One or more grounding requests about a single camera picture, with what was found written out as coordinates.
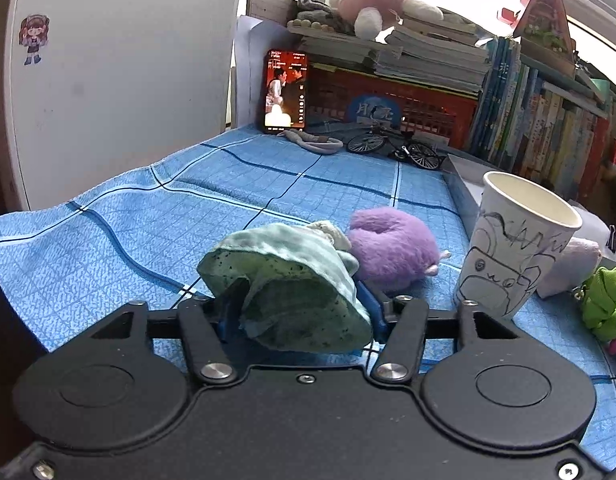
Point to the grey fabric bundle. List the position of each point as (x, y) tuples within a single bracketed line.
[(315, 7)]

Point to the blue checked tablecloth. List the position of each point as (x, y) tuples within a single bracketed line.
[(137, 240)]

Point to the row of colourful books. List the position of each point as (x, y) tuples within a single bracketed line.
[(538, 125)]

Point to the cardboard house model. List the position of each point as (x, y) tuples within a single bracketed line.
[(545, 25)]

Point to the grid board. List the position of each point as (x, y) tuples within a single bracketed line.
[(268, 2)]

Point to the pink and white plush toy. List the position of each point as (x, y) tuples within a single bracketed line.
[(378, 2)]

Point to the white shallow box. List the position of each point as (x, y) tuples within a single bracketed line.
[(463, 185)]

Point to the smartphone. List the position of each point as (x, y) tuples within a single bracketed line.
[(288, 90)]

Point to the green mesh cloth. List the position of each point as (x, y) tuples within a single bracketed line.
[(608, 300)]

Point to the cartoon girl sticker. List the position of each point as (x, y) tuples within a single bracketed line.
[(33, 40)]

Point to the scribbled paper cup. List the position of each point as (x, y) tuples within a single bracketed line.
[(498, 270)]

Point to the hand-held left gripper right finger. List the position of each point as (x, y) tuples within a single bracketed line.
[(375, 317)]

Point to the stack of magazines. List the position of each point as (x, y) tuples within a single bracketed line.
[(428, 60)]

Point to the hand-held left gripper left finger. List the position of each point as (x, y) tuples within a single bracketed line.
[(201, 335)]

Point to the purple plush toy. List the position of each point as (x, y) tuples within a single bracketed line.
[(388, 245)]

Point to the white paper sheet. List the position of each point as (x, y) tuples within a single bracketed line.
[(250, 75)]

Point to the white and pink sock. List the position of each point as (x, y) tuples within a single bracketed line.
[(573, 265)]

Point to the blue round sign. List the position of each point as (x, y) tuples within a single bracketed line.
[(375, 110)]

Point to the red plastic basket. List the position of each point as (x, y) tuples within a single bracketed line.
[(438, 115)]

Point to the toy bicycle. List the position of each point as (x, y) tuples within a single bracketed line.
[(413, 152)]

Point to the light green patterned cloth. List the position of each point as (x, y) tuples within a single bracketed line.
[(288, 290)]

